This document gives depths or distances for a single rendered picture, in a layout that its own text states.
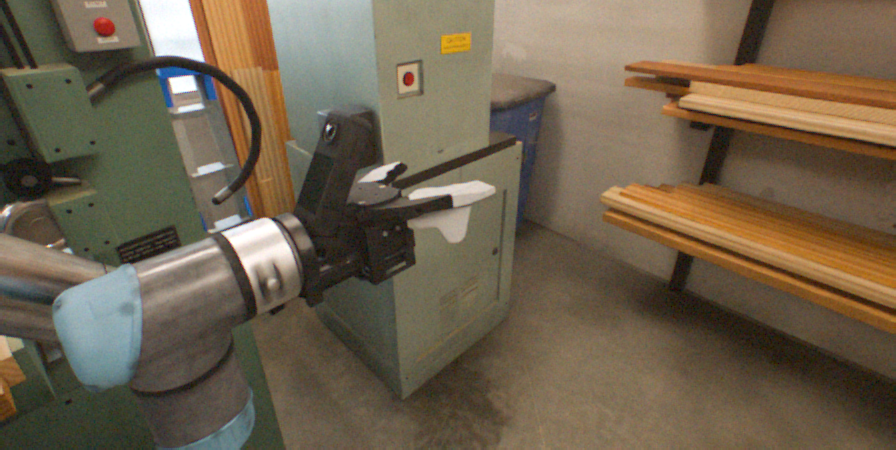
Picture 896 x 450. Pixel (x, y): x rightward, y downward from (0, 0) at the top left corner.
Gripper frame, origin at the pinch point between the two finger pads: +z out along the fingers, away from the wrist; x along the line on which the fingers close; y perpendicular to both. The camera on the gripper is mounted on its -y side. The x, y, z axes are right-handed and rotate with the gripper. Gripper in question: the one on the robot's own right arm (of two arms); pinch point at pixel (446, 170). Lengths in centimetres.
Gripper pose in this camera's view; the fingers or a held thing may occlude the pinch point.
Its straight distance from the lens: 49.8
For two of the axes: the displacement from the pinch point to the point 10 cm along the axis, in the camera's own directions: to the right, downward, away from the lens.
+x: 6.9, 2.0, -7.0
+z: 7.2, -3.1, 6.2
